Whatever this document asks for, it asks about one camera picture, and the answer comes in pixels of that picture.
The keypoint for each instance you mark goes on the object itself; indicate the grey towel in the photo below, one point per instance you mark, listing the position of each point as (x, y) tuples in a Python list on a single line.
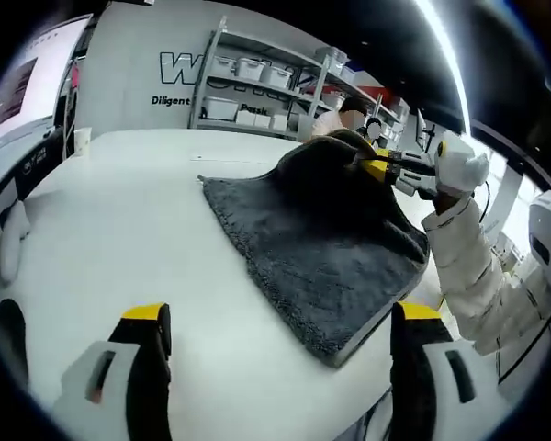
[(312, 275)]

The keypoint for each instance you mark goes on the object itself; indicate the open laptop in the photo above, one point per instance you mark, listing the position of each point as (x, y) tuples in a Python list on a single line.
[(41, 78)]

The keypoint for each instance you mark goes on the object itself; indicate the person's right hand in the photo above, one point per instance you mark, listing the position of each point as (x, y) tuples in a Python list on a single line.
[(446, 203)]

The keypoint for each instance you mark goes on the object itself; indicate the monitor on black stand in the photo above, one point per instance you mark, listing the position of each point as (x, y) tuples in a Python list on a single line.
[(427, 133)]

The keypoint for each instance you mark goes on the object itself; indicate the ceiling light strip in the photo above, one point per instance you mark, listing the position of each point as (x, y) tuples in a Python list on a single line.
[(450, 64)]

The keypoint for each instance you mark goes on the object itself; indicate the grey metal shelf rack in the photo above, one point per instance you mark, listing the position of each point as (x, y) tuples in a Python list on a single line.
[(239, 125)]

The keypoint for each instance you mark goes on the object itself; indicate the metal shelf with white bins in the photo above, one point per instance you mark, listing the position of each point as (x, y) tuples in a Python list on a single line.
[(250, 71)]

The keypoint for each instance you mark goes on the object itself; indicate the white plush cloth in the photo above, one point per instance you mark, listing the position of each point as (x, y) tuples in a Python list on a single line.
[(14, 243)]

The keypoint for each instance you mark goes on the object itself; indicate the white paper cup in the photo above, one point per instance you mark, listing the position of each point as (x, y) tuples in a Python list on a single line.
[(83, 142)]

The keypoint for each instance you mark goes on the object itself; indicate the pink cloth on pole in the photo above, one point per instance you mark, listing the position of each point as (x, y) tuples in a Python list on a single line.
[(75, 77)]

